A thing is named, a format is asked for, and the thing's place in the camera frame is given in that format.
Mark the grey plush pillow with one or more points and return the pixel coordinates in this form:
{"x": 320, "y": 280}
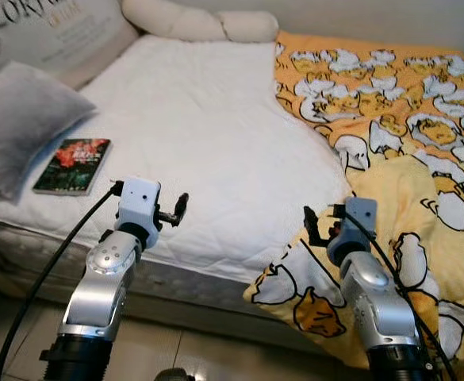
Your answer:
{"x": 25, "y": 119}

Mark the beige bed base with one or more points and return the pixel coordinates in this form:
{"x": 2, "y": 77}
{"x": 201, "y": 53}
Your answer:
{"x": 184, "y": 311}

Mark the yellow cartoon egg print blanket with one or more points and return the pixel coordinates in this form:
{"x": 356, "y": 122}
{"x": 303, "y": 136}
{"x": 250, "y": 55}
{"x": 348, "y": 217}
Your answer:
{"x": 422, "y": 206}

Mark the dark green and red book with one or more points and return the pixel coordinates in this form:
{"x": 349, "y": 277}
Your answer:
{"x": 73, "y": 163}

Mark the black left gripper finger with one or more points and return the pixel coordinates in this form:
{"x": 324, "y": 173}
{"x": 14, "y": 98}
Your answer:
{"x": 182, "y": 208}

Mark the beige printed padded headboard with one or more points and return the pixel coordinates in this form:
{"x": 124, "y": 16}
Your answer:
{"x": 57, "y": 36}

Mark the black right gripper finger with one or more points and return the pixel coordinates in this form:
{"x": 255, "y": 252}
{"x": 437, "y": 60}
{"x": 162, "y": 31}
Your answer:
{"x": 312, "y": 226}

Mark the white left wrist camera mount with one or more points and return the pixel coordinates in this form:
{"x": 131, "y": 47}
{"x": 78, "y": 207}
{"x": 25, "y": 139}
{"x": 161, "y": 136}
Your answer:
{"x": 140, "y": 202}

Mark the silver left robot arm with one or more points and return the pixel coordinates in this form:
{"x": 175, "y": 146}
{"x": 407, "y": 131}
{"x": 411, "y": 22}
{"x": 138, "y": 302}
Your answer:
{"x": 101, "y": 286}

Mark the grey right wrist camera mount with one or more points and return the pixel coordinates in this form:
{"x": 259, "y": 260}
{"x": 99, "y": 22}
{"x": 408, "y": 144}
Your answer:
{"x": 360, "y": 216}

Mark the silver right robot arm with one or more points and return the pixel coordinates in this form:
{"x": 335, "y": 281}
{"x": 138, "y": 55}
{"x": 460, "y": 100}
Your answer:
{"x": 378, "y": 298}

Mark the white quilted mattress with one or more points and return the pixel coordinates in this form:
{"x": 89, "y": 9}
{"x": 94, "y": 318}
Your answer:
{"x": 208, "y": 127}

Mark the cream bolster pillow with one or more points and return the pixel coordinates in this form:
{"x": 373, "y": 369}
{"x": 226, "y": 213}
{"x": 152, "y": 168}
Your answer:
{"x": 176, "y": 20}

